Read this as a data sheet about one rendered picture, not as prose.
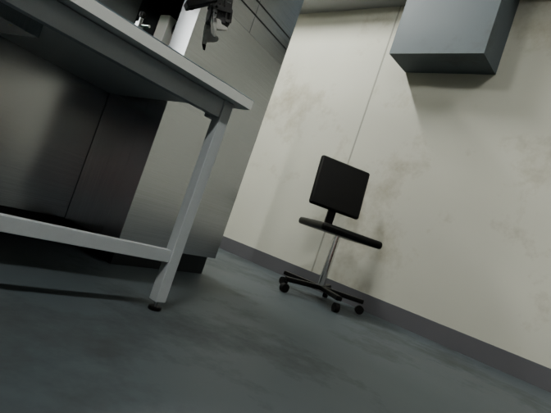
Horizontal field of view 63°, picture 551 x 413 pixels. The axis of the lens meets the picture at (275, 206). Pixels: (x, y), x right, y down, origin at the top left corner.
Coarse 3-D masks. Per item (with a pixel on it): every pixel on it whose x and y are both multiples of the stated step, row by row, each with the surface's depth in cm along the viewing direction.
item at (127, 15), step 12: (108, 0) 198; (120, 0) 202; (132, 0) 207; (144, 0) 213; (156, 0) 218; (120, 12) 204; (132, 12) 209; (156, 12) 220; (168, 12) 226; (144, 24) 216; (156, 24) 222
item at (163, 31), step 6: (162, 18) 221; (168, 18) 219; (162, 24) 220; (168, 24) 219; (174, 24) 222; (156, 30) 221; (162, 30) 219; (168, 30) 220; (156, 36) 220; (162, 36) 218; (168, 36) 221; (162, 42) 219; (168, 42) 222
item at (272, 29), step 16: (176, 0) 214; (240, 0) 212; (256, 0) 222; (272, 0) 232; (288, 0) 243; (240, 16) 215; (256, 16) 225; (272, 16) 235; (288, 16) 247; (256, 32) 228; (272, 32) 239; (288, 32) 251; (272, 48) 243
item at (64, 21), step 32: (0, 0) 98; (32, 0) 101; (64, 32) 107; (96, 32) 112; (128, 64) 120; (160, 64) 127; (192, 96) 137; (224, 128) 148; (192, 192) 145; (0, 224) 106; (32, 224) 111; (192, 224) 147; (160, 256) 141; (160, 288) 144
